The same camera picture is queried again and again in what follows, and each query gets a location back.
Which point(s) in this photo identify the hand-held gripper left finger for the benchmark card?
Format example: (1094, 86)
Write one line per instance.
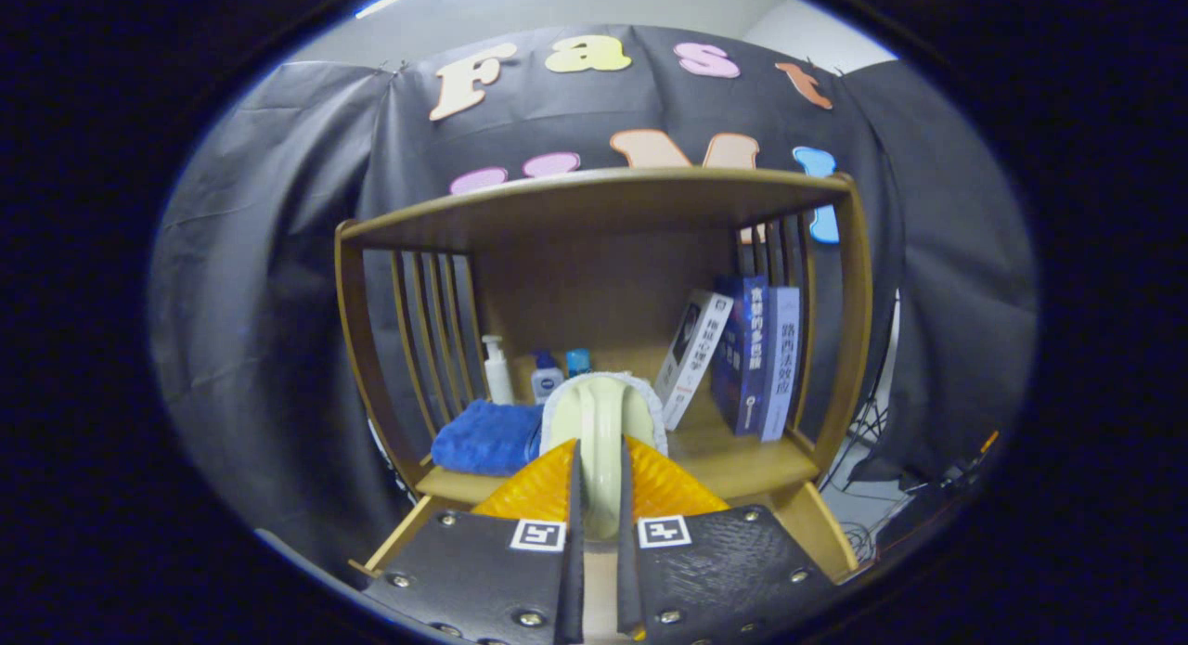
(573, 580)

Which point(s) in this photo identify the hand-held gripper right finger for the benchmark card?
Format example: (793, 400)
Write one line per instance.
(629, 580)

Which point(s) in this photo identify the wooden countertop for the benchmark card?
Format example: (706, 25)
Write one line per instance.
(742, 459)

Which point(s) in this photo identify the wooden cabinet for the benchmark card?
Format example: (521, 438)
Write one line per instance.
(603, 292)

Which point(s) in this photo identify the blue rolled towel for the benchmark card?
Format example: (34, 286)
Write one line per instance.
(483, 438)

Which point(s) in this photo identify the white bottle with blue cap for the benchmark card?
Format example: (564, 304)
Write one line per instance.
(547, 383)

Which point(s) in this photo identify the white pump bottle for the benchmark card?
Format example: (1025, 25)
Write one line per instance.
(498, 380)

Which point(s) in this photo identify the clear blue bottle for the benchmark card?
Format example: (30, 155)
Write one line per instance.
(578, 362)

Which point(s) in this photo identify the white book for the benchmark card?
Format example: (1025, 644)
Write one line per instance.
(691, 357)

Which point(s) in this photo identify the dark blue book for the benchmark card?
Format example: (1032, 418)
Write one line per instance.
(742, 357)

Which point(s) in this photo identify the pale grey-blue book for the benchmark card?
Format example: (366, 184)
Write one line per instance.
(781, 367)

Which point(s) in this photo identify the orange and black tool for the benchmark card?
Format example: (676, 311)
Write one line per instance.
(989, 439)

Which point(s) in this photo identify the black backdrop cloth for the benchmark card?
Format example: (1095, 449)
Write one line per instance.
(260, 255)

